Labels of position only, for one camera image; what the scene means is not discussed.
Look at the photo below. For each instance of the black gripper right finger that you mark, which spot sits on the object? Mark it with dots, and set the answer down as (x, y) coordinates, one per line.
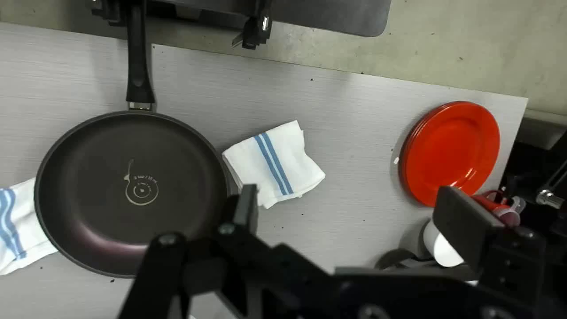
(466, 223)

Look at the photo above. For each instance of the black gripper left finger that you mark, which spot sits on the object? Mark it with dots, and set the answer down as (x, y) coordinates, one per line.
(244, 206)

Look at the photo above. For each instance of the white cloth with blue stripes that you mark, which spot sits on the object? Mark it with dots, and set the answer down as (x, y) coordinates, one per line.
(23, 236)
(266, 177)

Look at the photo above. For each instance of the dark nonstick frying pan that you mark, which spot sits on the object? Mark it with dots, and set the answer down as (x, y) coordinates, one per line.
(117, 223)

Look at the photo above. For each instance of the white cup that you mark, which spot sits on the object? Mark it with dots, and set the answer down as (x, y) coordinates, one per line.
(439, 248)

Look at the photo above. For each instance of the small red bottle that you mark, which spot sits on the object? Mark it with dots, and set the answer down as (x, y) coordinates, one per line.
(505, 206)

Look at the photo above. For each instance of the red plate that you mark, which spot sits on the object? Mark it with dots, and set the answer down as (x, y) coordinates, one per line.
(452, 147)

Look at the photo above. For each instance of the black metal stand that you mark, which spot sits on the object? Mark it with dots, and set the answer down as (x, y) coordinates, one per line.
(531, 165)

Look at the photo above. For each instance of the black robot mount table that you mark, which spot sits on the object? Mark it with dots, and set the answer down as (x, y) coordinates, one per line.
(329, 14)

